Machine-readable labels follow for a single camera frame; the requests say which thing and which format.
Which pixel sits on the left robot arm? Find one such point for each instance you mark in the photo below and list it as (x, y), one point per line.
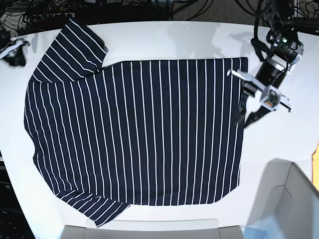
(277, 46)

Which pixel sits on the grey plastic tray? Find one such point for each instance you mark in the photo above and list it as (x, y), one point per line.
(189, 229)

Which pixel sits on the navy white striped T-shirt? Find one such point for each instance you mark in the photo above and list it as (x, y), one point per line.
(152, 132)

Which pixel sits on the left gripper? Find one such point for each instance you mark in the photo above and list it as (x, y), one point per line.
(270, 73)

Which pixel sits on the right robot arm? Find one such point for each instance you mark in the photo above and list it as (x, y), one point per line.
(11, 50)

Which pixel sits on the orange object at edge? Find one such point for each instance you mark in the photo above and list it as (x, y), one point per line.
(315, 164)

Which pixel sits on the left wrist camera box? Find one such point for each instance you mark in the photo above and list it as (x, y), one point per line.
(270, 98)

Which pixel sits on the white storage bin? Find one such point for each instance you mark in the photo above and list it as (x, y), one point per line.
(286, 205)

